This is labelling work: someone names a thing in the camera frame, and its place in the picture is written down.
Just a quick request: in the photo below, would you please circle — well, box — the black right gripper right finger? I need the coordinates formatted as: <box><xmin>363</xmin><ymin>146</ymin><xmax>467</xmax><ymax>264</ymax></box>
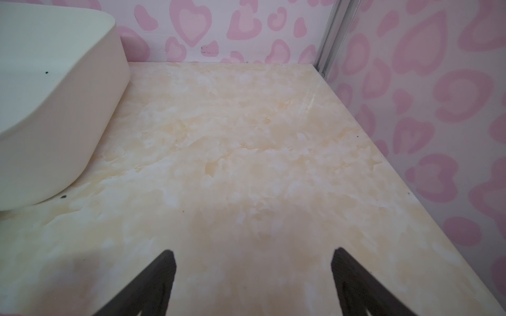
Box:
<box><xmin>331</xmin><ymin>248</ymin><xmax>416</xmax><ymax>316</ymax></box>

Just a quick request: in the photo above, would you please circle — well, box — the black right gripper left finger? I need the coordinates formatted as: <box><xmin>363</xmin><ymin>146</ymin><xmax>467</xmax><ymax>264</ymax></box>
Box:
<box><xmin>95</xmin><ymin>250</ymin><xmax>177</xmax><ymax>316</ymax></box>

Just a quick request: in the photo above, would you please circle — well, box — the white plastic storage box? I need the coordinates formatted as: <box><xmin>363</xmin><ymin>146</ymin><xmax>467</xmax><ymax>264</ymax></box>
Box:
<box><xmin>1</xmin><ymin>2</ymin><xmax>130</xmax><ymax>211</ymax></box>

